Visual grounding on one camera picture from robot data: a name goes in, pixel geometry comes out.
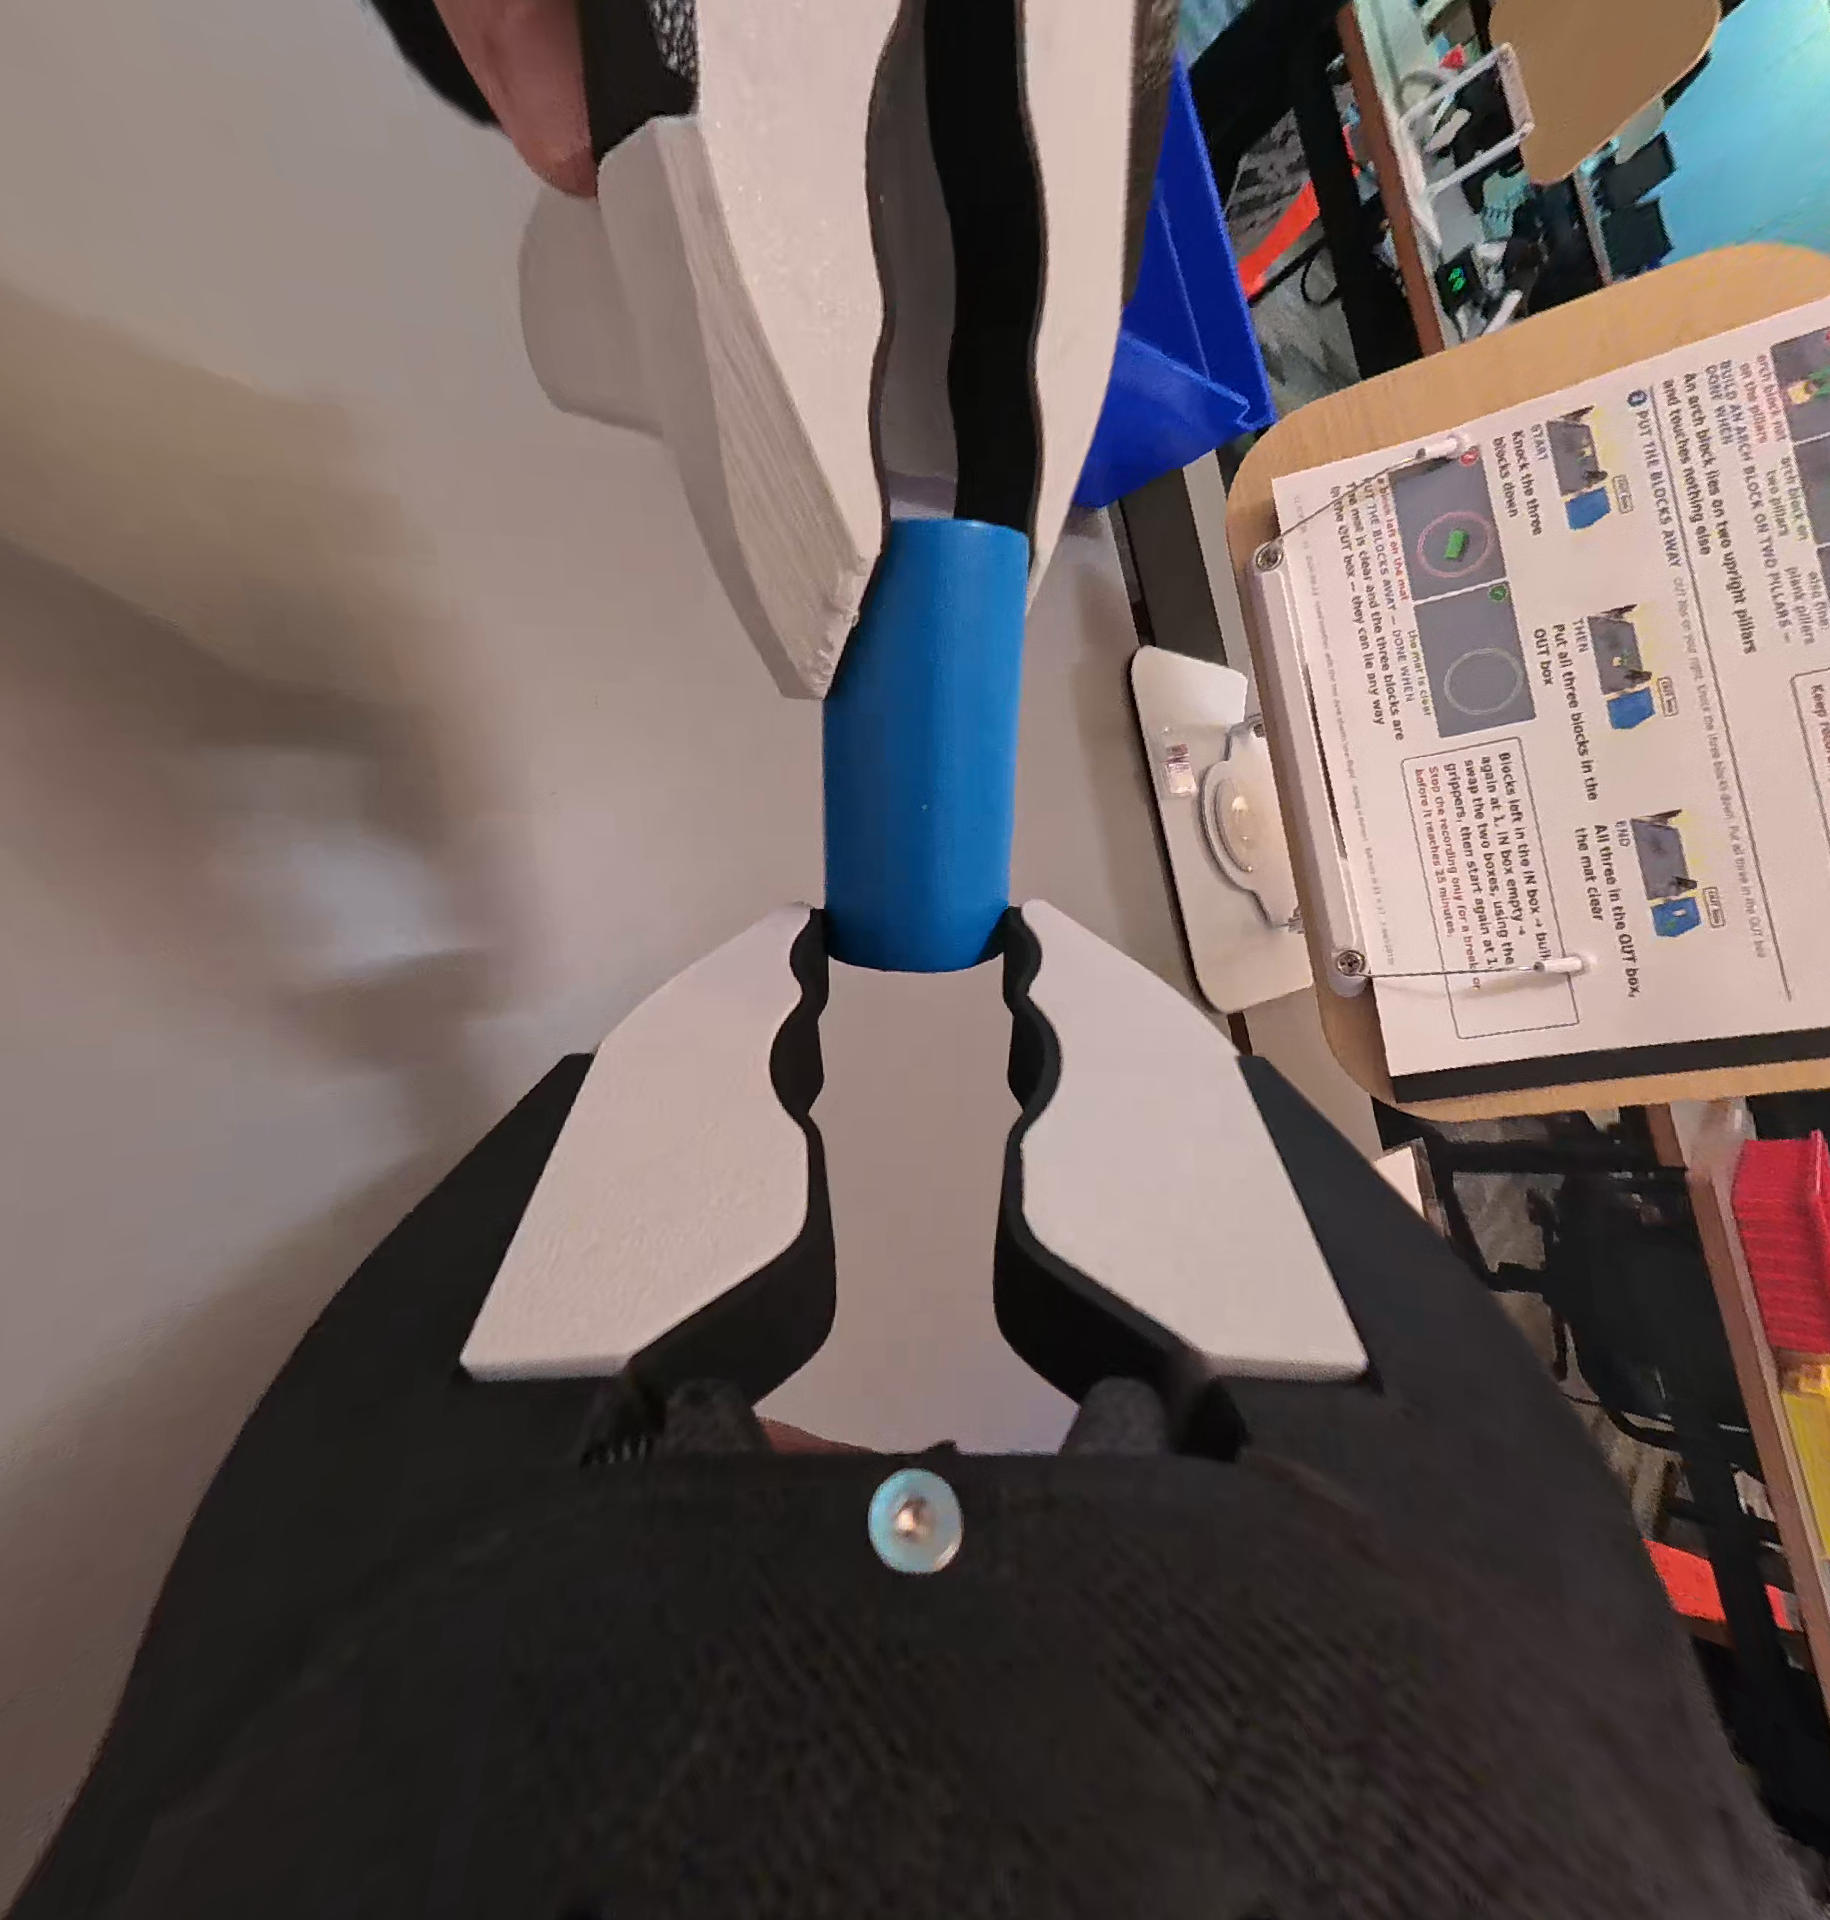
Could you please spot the blue cylinder block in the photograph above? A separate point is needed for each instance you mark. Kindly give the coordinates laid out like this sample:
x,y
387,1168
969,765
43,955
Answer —
x,y
923,752

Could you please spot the white board stand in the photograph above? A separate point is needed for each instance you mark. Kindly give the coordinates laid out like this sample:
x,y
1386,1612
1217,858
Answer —
x,y
1200,840

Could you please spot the person's left hand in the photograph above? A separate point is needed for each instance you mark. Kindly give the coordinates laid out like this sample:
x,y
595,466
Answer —
x,y
548,105

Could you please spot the person's right hand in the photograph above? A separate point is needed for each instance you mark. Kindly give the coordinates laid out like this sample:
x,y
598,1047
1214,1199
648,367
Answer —
x,y
810,1438

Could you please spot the red plastic bin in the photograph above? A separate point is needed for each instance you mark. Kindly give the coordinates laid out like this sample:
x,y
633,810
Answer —
x,y
1810,1260

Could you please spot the blue plastic bin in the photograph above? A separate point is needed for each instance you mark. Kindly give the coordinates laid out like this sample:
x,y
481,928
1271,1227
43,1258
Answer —
x,y
1186,330

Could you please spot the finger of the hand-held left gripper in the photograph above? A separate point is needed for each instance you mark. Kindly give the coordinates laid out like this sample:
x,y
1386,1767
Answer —
x,y
765,376
1090,225

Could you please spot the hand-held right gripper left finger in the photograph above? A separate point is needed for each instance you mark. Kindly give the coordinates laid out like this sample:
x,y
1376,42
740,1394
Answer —
x,y
660,1200

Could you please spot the rounded tan board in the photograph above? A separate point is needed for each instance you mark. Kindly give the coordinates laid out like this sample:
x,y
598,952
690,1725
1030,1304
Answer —
x,y
1605,77

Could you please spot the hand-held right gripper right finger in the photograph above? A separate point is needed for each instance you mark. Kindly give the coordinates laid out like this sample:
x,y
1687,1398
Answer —
x,y
1170,1200

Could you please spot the printed instruction sheet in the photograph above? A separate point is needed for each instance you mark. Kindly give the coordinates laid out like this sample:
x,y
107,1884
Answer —
x,y
1605,676

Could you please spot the instruction sheet on stand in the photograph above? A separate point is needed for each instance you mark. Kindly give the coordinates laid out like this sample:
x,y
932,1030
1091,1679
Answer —
x,y
1308,1065

